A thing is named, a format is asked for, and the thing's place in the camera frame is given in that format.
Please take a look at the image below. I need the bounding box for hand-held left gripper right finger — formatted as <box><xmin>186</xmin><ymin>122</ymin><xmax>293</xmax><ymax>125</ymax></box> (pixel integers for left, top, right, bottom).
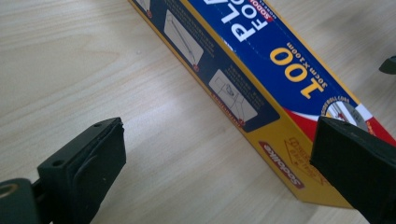
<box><xmin>309</xmin><ymin>116</ymin><xmax>396</xmax><ymax>224</ymax></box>

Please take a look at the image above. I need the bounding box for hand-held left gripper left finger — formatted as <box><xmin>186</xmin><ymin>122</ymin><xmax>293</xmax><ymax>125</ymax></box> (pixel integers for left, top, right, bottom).
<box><xmin>36</xmin><ymin>117</ymin><xmax>127</xmax><ymax>224</ymax></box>

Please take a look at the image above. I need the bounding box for blue and yellow food wrap box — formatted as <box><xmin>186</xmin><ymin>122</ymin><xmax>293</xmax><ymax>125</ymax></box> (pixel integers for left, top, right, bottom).
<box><xmin>127</xmin><ymin>0</ymin><xmax>396</xmax><ymax>209</ymax></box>

